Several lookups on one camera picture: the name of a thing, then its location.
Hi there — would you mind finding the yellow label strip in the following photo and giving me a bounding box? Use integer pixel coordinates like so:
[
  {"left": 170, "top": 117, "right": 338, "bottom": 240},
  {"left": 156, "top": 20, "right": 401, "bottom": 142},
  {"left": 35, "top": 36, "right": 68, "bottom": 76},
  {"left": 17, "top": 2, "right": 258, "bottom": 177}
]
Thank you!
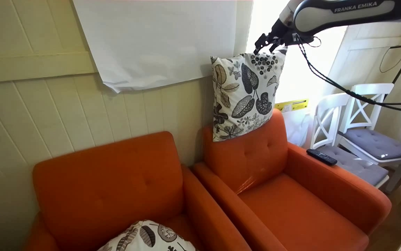
[{"left": 274, "top": 99, "right": 309, "bottom": 112}]

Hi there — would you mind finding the black remote control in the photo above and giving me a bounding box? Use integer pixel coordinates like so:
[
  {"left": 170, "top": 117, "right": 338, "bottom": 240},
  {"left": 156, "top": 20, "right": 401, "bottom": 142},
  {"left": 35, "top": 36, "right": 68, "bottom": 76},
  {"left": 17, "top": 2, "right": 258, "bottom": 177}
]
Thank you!
[{"left": 306, "top": 149, "right": 337, "bottom": 166}]

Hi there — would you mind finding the near white wooden chair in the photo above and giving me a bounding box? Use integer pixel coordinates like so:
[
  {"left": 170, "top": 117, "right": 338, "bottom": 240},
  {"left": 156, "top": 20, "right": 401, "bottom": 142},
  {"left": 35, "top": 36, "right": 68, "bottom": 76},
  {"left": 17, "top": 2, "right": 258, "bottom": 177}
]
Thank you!
[{"left": 308, "top": 92, "right": 391, "bottom": 190}]

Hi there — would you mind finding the near grey seat cushion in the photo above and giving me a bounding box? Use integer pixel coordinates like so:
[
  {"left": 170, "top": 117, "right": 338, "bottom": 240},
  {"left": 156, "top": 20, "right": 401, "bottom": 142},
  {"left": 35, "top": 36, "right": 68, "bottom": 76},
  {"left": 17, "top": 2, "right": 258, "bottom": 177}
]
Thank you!
[{"left": 319, "top": 145, "right": 390, "bottom": 188}]

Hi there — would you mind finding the white wooden chair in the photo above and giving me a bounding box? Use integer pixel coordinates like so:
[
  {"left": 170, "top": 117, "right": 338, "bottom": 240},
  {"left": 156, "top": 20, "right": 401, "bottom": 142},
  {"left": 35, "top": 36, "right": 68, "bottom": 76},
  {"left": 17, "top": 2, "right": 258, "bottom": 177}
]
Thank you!
[
  {"left": 308, "top": 92, "right": 391, "bottom": 190},
  {"left": 338, "top": 82, "right": 401, "bottom": 165}
]

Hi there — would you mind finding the right orange armchair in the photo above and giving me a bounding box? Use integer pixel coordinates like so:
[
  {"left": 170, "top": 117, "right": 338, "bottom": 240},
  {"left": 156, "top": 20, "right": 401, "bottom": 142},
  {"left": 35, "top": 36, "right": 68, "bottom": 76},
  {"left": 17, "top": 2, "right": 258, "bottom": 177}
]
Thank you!
[{"left": 192, "top": 112, "right": 391, "bottom": 251}]

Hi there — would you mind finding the left orange armchair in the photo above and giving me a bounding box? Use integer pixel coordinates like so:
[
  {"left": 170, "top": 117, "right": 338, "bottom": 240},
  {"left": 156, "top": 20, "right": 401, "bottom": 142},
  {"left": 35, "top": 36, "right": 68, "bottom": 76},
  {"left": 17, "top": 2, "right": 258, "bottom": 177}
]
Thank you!
[{"left": 25, "top": 131, "right": 251, "bottom": 251}]

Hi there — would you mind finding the leaf patterned white pillow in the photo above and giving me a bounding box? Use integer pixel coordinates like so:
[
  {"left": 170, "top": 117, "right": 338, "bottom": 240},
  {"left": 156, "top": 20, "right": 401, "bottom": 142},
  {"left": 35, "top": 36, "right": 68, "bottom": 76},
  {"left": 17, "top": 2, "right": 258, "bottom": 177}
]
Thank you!
[{"left": 212, "top": 49, "right": 287, "bottom": 142}]

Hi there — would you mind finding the far grey seat cushion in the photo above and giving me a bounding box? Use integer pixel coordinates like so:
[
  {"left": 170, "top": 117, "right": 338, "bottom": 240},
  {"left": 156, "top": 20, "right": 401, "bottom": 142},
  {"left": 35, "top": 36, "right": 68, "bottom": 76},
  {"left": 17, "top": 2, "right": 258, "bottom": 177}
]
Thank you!
[{"left": 343, "top": 129, "right": 401, "bottom": 161}]

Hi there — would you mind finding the orange armchair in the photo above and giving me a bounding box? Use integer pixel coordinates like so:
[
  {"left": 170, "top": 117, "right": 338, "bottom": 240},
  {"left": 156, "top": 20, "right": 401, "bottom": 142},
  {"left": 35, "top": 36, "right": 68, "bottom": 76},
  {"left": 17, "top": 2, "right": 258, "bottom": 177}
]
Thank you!
[
  {"left": 192, "top": 112, "right": 391, "bottom": 251},
  {"left": 25, "top": 131, "right": 251, "bottom": 251}
]

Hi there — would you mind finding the white sheet on wall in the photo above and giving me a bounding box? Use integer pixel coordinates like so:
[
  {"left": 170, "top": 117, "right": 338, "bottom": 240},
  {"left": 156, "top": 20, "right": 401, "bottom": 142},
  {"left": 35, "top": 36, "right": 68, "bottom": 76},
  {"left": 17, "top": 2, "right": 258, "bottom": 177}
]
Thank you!
[{"left": 72, "top": 0, "right": 237, "bottom": 92}]

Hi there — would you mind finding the patterned pillow on left armchair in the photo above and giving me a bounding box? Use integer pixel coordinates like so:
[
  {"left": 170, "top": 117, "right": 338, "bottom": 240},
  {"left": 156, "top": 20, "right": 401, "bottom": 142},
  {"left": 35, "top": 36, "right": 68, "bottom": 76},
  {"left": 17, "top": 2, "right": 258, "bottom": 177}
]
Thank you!
[{"left": 98, "top": 221, "right": 196, "bottom": 251}]

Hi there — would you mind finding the far white wooden chair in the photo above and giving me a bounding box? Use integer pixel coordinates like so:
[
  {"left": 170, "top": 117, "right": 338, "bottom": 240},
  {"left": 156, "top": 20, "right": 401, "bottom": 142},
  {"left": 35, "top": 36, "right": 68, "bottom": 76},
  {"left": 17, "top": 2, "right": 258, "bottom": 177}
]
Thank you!
[{"left": 338, "top": 82, "right": 401, "bottom": 165}]

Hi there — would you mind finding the grey seat cushion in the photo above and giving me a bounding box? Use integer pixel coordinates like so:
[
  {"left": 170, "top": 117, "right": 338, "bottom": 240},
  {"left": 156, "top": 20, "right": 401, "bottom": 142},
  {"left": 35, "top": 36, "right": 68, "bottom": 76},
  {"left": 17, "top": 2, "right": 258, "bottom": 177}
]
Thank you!
[
  {"left": 343, "top": 129, "right": 401, "bottom": 161},
  {"left": 319, "top": 145, "right": 390, "bottom": 188}
]

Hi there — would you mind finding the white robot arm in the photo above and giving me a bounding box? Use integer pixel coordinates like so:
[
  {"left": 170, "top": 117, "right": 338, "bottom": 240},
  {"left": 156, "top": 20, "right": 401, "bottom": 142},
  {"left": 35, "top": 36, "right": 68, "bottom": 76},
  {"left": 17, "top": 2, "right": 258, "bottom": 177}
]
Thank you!
[{"left": 253, "top": 0, "right": 401, "bottom": 53}]

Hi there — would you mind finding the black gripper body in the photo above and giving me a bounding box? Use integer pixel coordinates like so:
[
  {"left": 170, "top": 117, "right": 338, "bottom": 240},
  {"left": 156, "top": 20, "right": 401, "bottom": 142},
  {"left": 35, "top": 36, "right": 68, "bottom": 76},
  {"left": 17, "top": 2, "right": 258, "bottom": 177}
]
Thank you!
[{"left": 263, "top": 20, "right": 313, "bottom": 46}]

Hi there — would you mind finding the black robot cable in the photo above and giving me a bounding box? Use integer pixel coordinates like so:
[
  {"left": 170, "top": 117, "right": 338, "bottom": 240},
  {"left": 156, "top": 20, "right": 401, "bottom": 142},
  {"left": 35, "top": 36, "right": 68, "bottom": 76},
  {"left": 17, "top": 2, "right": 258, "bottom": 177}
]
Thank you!
[{"left": 297, "top": 36, "right": 401, "bottom": 116}]

